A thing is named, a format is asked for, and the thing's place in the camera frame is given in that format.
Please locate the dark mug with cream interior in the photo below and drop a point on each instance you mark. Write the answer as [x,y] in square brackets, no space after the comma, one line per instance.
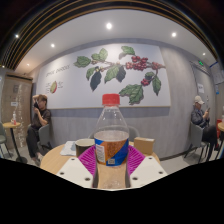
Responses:
[83,148]

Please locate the small clear bottle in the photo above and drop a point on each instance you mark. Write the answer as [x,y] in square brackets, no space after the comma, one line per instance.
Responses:
[14,119]

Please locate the recessed ceiling lights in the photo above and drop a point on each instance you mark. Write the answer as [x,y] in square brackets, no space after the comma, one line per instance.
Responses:
[109,25]

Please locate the round wooden cafe table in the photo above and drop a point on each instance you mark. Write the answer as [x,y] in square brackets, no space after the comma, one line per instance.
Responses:
[11,125]

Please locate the small cardboard box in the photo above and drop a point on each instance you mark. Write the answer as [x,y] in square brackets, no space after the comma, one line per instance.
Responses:
[144,146]

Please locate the coffee branch wall mural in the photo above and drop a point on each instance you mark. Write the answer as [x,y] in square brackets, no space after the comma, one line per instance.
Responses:
[106,90]

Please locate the white wall notice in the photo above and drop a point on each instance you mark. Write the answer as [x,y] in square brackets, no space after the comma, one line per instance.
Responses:
[200,88]

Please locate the green exit sign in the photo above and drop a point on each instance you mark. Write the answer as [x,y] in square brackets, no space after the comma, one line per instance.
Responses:
[200,63]

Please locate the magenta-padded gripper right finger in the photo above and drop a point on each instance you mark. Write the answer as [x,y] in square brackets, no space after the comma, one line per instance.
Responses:
[148,170]

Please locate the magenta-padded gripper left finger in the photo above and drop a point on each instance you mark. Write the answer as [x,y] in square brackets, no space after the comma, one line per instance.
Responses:
[74,170]

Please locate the clear red-capped drink bottle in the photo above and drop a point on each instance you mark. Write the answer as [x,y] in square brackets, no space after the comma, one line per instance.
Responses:
[111,146]

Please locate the person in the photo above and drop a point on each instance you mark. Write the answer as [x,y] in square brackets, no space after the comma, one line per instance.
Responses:
[200,118]
[39,120]

